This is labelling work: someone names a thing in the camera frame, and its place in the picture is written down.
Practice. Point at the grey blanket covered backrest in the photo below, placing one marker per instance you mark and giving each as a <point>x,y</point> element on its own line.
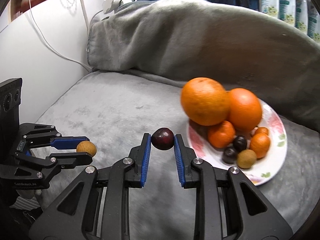
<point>239,47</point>

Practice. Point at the speckled large orange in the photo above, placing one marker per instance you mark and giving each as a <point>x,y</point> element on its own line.
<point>205,101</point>

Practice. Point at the brown longan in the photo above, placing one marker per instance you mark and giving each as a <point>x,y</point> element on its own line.
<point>87,146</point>
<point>246,159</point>

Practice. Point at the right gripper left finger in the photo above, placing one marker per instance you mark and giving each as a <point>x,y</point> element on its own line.
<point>95,205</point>

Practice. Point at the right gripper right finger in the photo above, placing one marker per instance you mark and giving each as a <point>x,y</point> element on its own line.
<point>228,204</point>

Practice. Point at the smooth large orange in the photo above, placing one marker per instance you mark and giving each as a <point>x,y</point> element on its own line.
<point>245,109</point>

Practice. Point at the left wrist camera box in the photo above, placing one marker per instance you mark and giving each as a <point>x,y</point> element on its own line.
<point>10,101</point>

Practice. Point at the mandarin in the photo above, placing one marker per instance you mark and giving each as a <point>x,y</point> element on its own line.
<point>221,135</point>
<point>260,144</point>

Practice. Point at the small kumquat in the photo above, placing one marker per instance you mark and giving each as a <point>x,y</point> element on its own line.
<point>262,130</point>

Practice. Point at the white floral plate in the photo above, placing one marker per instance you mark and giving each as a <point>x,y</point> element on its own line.
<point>264,169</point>

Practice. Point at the white power adapter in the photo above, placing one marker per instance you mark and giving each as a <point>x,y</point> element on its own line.
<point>112,5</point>

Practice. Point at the dark cherry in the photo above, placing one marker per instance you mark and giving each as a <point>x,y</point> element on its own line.
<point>229,155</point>
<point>240,143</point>
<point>163,139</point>

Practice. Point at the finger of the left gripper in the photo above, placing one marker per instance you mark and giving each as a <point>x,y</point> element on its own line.
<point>67,159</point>
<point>40,135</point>

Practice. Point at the grey seat cushion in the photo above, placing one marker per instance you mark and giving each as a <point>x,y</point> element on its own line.
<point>114,111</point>

